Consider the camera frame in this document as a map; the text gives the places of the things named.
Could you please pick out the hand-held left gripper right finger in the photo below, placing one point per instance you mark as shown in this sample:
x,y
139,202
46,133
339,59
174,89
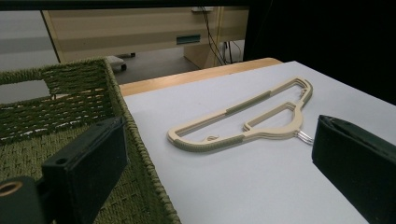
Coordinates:
x,y
358,168

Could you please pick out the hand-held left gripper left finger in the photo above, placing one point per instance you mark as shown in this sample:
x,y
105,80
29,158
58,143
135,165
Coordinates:
x,y
87,168

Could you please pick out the green woven basket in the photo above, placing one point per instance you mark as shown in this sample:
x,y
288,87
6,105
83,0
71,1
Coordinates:
x,y
77,93

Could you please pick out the grey wheeled platform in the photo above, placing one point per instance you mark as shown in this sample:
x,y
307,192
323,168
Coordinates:
x,y
116,61

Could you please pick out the black curtain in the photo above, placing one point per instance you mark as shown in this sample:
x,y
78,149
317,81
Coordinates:
x,y
327,37

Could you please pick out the beige wooden desk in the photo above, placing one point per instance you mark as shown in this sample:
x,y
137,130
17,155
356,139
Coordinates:
x,y
124,28

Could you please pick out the black metal bar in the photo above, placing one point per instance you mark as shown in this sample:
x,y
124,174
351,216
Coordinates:
x,y
93,4

